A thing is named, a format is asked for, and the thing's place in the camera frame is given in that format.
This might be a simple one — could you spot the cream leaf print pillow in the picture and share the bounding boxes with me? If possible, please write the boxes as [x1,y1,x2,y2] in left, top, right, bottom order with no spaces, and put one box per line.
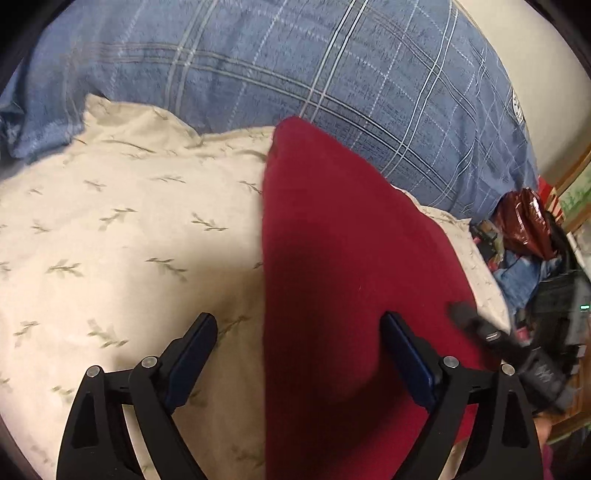
[1,96,510,479]

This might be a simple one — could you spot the red fleece garment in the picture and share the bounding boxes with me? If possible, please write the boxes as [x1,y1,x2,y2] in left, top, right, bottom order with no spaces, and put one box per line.
[263,117,495,479]

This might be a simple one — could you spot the blue denim clothes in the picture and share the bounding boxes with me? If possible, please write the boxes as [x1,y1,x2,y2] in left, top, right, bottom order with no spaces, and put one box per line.
[493,250,562,316]

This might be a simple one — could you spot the blue plaid pillow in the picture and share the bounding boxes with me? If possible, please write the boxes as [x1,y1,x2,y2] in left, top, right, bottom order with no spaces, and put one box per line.
[1,1,538,218]

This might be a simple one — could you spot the dark red plastic bag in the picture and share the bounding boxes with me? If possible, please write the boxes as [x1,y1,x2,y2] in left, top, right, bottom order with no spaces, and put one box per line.
[493,188,558,261]

